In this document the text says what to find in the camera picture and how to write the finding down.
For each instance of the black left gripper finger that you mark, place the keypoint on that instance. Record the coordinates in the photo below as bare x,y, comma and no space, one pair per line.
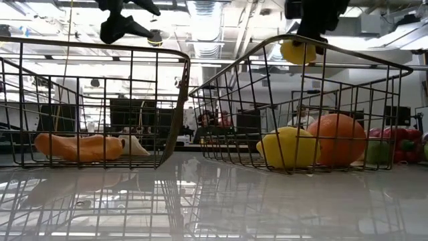
147,6
120,28

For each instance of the yellow lemon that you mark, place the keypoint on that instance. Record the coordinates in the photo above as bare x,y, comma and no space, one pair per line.
284,149
296,53

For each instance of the orange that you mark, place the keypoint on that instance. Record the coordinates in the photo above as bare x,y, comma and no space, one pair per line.
337,144

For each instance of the white tapered object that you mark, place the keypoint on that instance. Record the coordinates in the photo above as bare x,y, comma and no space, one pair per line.
133,147

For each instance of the red bell pepper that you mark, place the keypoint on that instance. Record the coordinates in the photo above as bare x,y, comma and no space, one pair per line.
399,137

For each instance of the long orange pepper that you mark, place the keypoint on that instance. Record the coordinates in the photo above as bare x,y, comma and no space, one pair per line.
77,147

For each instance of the round black ceiling fixture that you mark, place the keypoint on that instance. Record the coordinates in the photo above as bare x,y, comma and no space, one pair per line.
155,37

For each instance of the grey ceiling unit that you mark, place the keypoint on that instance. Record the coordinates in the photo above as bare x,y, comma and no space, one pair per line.
368,24

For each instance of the person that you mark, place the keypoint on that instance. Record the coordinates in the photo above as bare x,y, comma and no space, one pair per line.
224,120
302,121
207,120

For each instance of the white column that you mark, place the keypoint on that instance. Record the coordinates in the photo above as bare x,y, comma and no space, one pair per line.
68,95

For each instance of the large black monitor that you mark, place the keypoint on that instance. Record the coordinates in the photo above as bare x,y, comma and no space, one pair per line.
133,114

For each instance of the black panel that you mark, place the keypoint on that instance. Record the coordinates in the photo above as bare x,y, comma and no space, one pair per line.
249,122

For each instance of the grey horizontal pipe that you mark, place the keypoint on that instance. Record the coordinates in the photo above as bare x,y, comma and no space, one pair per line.
418,67

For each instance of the small black monitor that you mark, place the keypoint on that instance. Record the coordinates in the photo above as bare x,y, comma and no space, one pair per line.
398,116

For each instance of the green lime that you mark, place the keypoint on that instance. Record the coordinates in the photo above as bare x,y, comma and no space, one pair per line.
426,150
378,152

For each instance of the black equipment stand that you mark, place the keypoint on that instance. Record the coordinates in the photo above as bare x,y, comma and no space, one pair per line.
418,124

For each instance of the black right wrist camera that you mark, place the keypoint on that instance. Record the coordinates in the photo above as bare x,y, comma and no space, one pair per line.
293,9

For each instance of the silver ceiling duct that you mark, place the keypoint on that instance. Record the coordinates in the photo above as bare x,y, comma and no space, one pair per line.
204,26

